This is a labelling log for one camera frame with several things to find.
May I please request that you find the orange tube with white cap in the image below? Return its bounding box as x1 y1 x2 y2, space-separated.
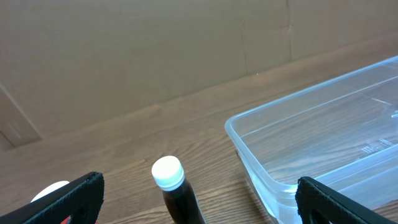
30 180 69 202

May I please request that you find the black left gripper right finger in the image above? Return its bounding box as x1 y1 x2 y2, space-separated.
295 176 395 224

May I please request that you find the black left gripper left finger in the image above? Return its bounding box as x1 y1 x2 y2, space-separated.
1 172 104 224

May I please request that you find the clear plastic container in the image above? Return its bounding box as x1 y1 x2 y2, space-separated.
224 57 397 224

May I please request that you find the dark bottle with white cap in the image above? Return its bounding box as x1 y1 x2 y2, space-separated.
151 156 206 224

